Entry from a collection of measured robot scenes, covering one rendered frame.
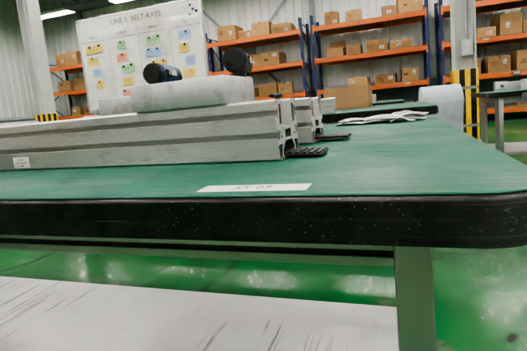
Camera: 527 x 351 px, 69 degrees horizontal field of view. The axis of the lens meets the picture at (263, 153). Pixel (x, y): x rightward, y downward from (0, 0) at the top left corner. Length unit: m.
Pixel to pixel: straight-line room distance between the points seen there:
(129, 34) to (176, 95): 3.79
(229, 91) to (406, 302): 0.35
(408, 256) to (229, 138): 0.29
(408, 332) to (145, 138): 0.44
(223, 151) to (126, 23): 3.88
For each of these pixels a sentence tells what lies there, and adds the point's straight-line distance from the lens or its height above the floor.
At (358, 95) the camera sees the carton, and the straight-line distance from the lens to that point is 2.66.
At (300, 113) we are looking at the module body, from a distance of 0.70.
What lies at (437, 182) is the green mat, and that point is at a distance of 0.35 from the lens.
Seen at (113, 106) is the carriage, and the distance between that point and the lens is 0.91.
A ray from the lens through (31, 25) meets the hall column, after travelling 9.45.
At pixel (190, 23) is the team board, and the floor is 1.71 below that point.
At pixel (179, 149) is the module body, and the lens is 0.59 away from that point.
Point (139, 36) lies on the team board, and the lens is 4.27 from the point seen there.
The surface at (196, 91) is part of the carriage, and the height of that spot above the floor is 0.89.
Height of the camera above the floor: 0.86
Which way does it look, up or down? 7 degrees down
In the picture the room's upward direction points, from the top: 5 degrees counter-clockwise
